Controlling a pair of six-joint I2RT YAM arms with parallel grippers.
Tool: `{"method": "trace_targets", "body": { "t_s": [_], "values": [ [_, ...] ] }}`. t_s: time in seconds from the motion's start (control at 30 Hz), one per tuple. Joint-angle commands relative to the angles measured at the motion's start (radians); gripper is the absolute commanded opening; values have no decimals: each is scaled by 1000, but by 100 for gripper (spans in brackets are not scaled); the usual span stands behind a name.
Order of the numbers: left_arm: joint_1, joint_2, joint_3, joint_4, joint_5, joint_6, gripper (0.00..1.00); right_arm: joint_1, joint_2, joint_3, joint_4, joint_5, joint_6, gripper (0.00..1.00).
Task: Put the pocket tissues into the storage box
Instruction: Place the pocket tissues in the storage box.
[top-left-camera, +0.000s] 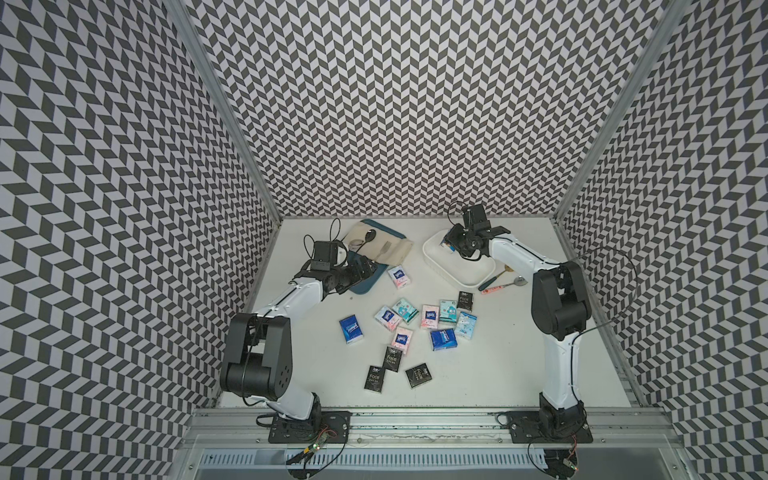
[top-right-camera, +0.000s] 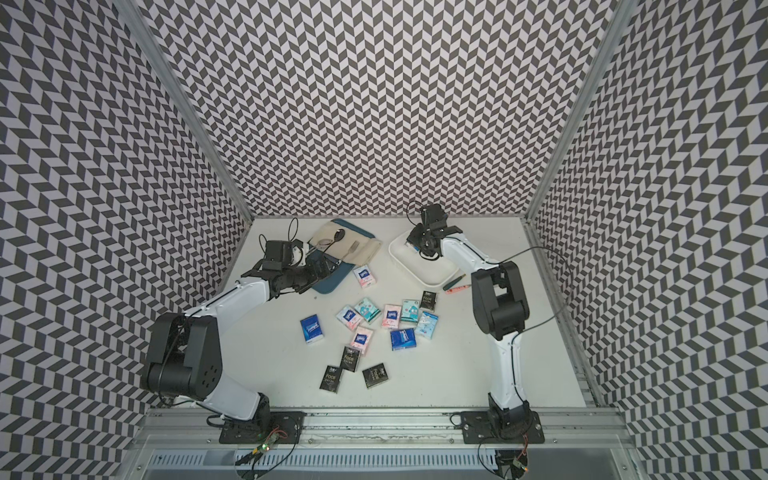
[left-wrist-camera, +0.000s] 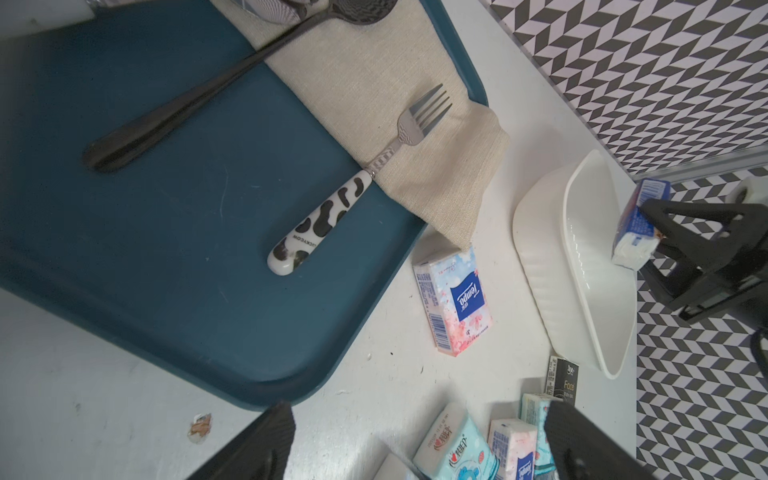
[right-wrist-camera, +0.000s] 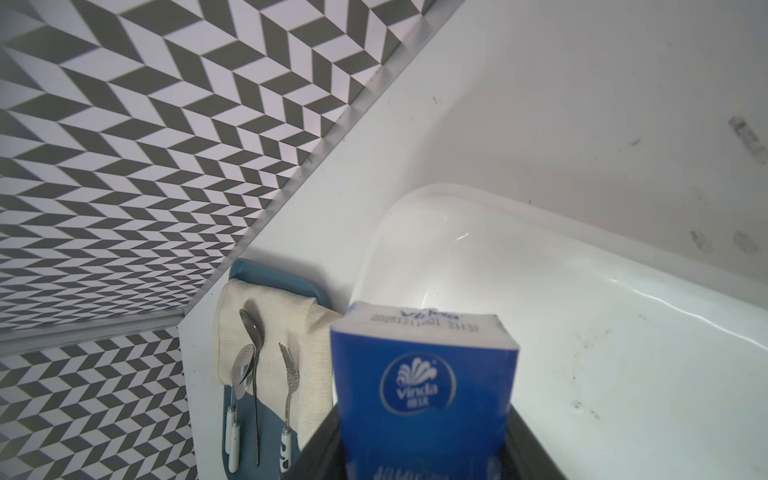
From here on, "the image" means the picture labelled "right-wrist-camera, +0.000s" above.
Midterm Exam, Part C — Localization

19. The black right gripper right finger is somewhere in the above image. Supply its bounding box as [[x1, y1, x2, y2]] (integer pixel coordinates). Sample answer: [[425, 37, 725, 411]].
[[503, 406, 566, 480]]

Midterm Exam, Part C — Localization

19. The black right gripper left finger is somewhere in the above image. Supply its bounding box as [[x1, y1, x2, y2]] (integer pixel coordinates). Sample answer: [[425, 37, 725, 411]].
[[281, 406, 345, 480]]

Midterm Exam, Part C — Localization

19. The blue Vinda tissue pack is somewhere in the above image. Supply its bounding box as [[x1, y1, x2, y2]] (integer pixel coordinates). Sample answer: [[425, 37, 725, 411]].
[[330, 301, 520, 479]]

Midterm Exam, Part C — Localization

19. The white storage box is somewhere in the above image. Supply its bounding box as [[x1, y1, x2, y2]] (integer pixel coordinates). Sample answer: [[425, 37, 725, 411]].
[[352, 184, 767, 479]]

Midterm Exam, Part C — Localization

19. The teal serving tray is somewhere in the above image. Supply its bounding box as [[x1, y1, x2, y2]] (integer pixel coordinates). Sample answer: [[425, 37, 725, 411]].
[[221, 259, 331, 479]]

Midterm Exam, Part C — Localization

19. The black metal spoon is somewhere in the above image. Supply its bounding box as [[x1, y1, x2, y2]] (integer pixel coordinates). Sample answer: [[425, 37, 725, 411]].
[[239, 309, 265, 467]]

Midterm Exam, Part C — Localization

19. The patterned handle fork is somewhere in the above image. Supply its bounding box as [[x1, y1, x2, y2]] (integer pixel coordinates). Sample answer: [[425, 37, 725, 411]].
[[279, 343, 300, 475]]

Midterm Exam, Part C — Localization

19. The white handled spoon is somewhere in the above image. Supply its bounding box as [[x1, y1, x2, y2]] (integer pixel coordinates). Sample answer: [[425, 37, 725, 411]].
[[225, 344, 255, 474]]

